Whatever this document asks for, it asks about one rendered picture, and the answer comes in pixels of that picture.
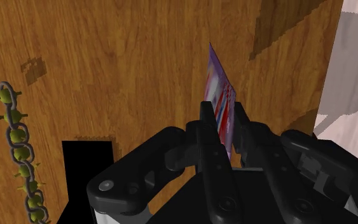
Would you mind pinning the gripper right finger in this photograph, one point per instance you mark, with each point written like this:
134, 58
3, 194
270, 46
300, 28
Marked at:
259, 145

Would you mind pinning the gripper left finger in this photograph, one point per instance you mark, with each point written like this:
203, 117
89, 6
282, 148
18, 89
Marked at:
208, 149

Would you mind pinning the purple and red box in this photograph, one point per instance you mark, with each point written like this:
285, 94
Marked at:
220, 93

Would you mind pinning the black box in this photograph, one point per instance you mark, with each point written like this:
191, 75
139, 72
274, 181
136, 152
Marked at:
85, 173

